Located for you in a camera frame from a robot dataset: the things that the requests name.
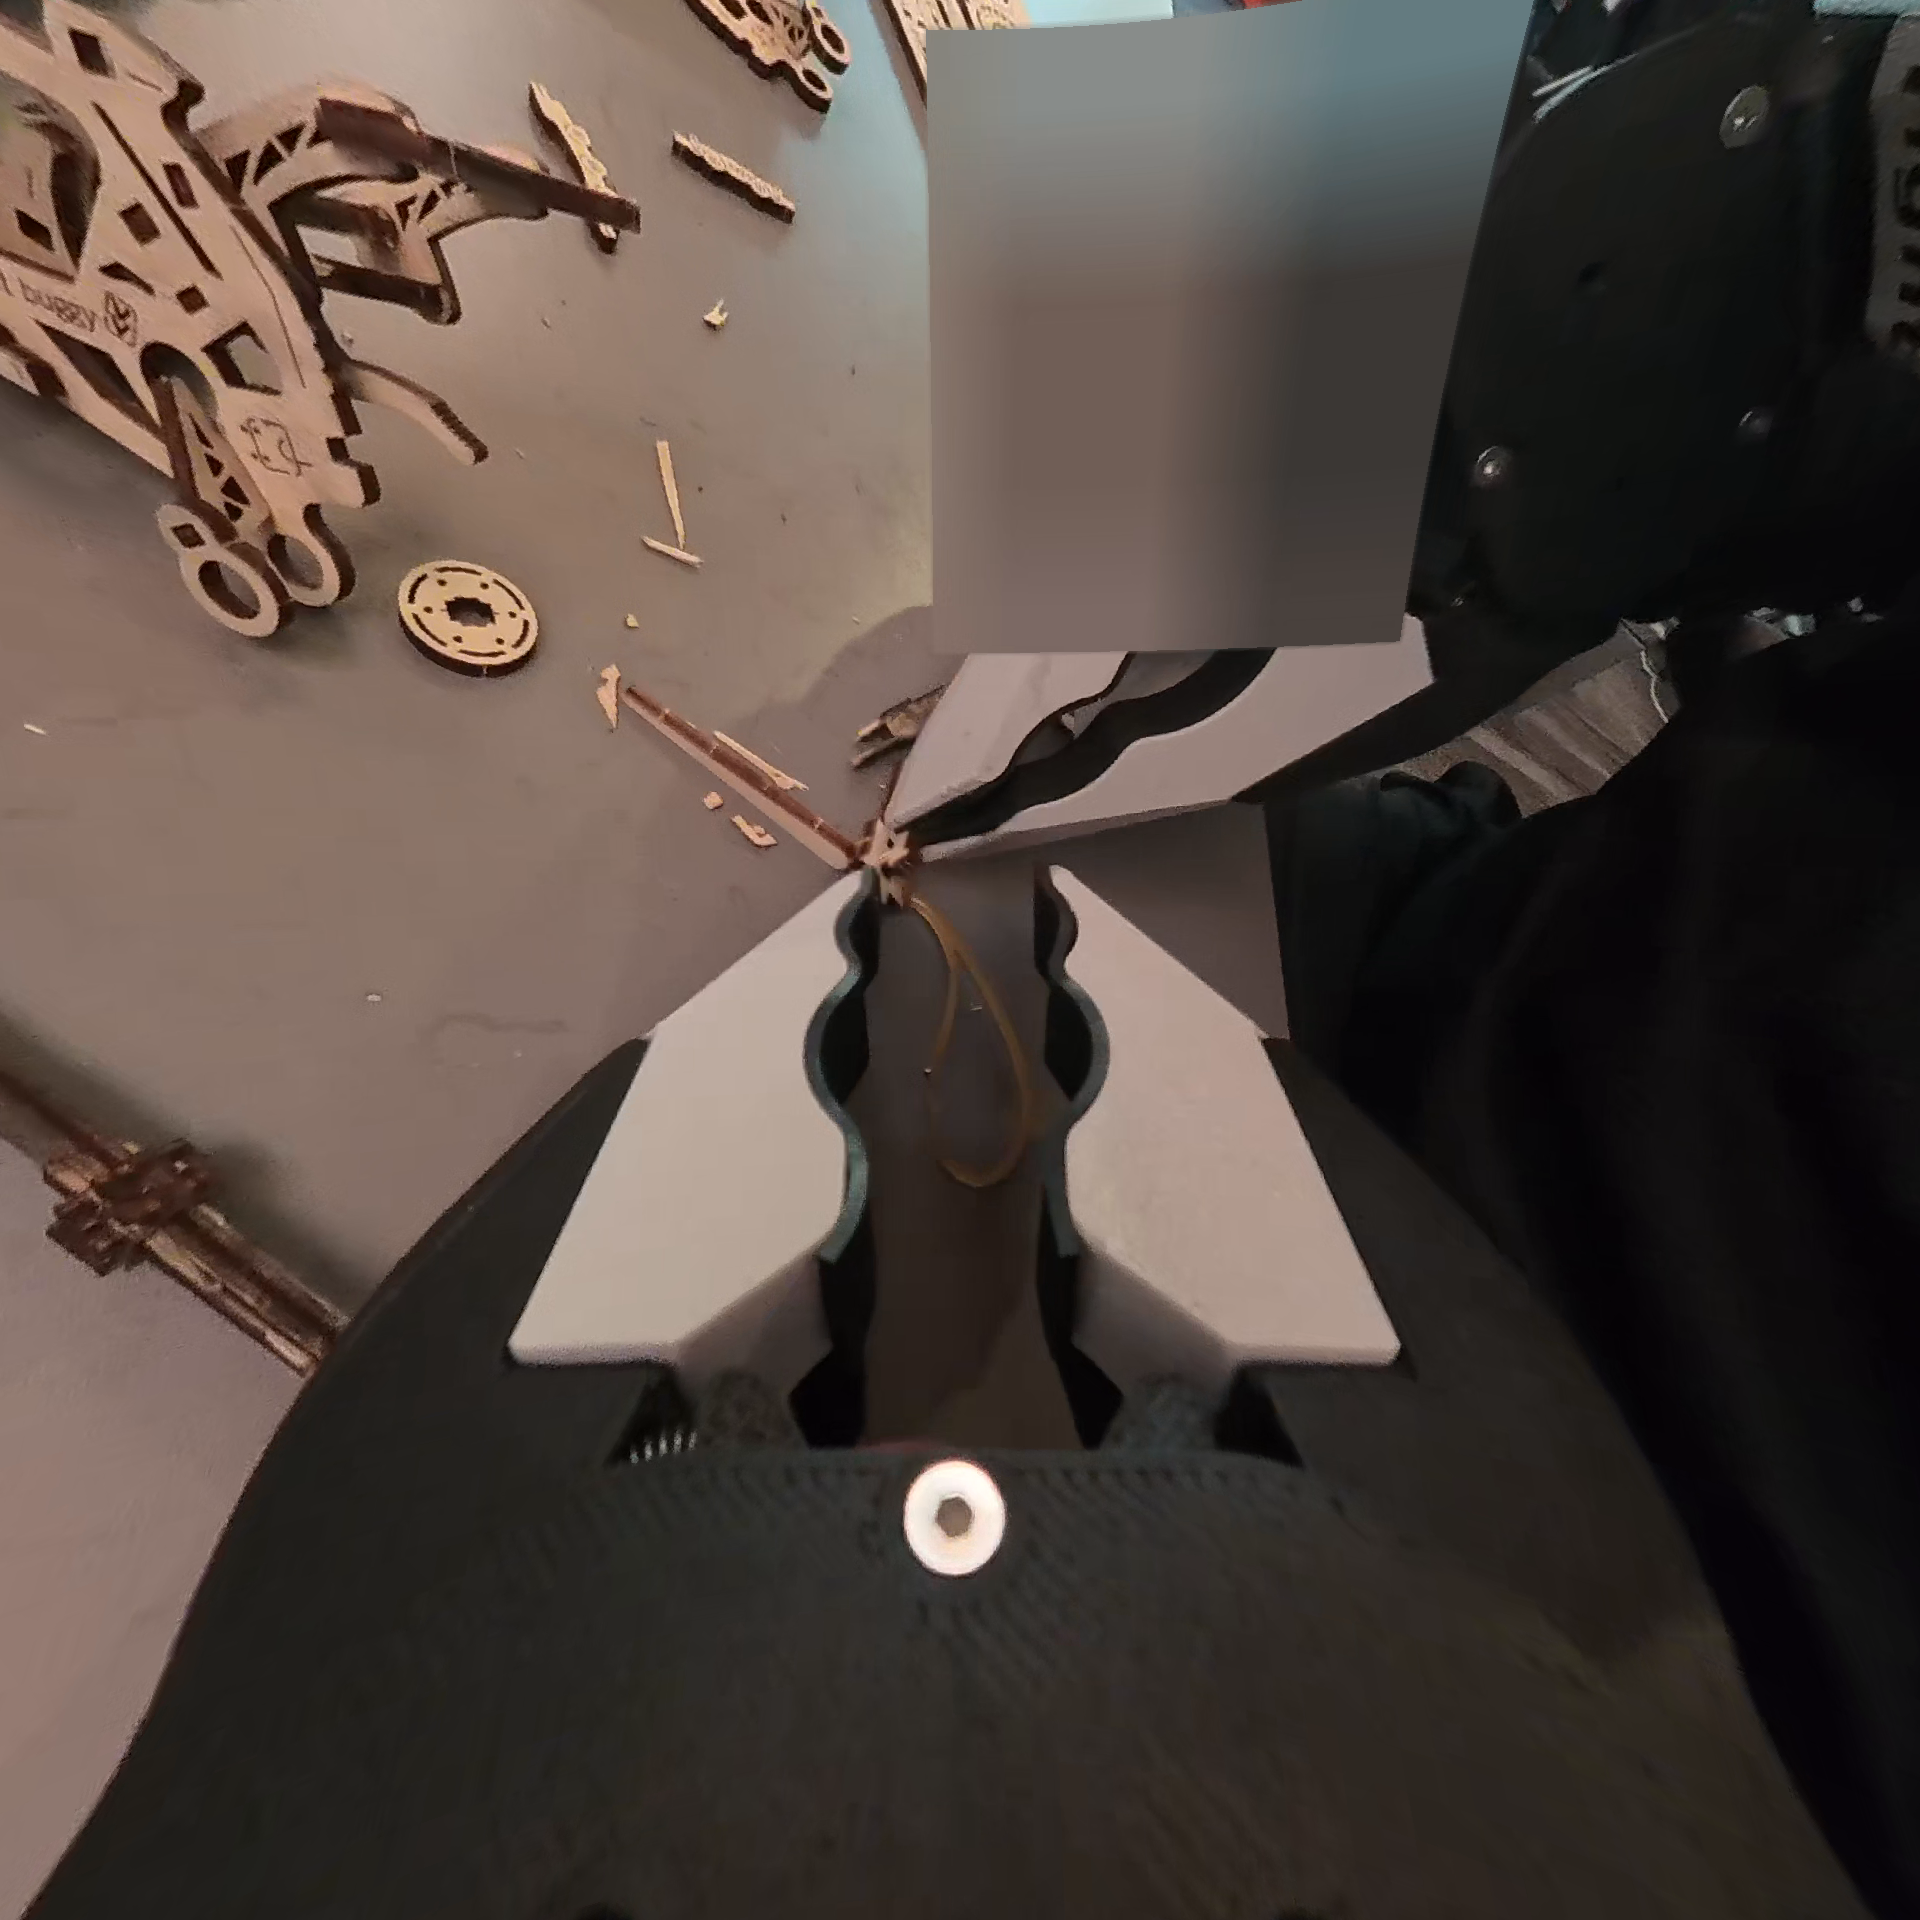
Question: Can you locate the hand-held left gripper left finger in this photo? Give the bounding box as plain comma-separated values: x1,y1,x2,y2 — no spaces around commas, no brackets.
507,871,881,1390

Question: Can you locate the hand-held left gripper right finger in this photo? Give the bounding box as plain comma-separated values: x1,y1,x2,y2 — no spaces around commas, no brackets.
1032,867,1403,1434

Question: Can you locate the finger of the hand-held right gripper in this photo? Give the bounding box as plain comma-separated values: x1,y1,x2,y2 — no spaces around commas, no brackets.
884,651,1142,828
908,617,1441,868

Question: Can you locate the tan rubber band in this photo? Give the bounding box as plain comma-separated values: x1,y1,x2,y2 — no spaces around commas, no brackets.
913,901,1044,1191

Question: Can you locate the wooden buggy model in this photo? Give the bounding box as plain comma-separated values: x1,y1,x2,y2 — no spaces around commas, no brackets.
0,0,645,639

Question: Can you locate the dark wooden shaft strip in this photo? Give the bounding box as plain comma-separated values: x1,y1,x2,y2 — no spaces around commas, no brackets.
620,683,873,868

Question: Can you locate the round wooden wheel disc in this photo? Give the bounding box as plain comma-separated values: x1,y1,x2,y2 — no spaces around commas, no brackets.
397,559,539,681

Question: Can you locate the dark wooden gear axle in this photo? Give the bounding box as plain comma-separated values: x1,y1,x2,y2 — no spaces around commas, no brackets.
0,1027,348,1373

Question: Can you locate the engraved wooden part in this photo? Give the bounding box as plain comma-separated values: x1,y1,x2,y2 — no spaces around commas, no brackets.
673,132,798,225

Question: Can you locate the wooden sheet piece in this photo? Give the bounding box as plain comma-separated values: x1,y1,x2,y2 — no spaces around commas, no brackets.
884,0,1028,105

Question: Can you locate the long notched wooden part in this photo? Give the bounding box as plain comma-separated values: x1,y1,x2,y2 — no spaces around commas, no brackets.
528,83,621,250

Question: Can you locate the ornate wooden frame part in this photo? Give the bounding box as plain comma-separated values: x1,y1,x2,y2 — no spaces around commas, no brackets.
691,0,849,115

